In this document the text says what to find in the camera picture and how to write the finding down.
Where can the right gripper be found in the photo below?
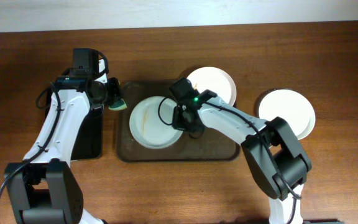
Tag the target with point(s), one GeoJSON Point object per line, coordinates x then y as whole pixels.
{"type": "Point", "coordinates": [181, 118]}

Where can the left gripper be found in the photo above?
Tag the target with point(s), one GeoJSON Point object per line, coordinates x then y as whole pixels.
{"type": "Point", "coordinates": [114, 93]}

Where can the green yellow sponge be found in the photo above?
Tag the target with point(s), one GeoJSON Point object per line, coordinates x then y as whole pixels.
{"type": "Point", "coordinates": [118, 105]}

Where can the light blue plate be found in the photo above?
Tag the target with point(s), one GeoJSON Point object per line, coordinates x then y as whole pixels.
{"type": "Point", "coordinates": [150, 123]}

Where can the pink white plate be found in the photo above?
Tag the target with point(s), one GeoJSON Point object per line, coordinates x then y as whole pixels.
{"type": "Point", "coordinates": [216, 80]}

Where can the white plate with stain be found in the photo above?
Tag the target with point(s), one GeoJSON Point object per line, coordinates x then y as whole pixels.
{"type": "Point", "coordinates": [290, 105]}

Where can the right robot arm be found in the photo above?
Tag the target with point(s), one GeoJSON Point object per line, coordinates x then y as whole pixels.
{"type": "Point", "coordinates": [276, 159]}

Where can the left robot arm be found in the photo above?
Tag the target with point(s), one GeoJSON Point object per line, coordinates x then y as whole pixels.
{"type": "Point", "coordinates": [42, 187]}

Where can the brown serving tray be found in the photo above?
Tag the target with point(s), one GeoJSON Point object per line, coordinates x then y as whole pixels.
{"type": "Point", "coordinates": [210, 146]}

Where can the black tray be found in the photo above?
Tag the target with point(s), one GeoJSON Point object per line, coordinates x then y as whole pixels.
{"type": "Point", "coordinates": [87, 137]}

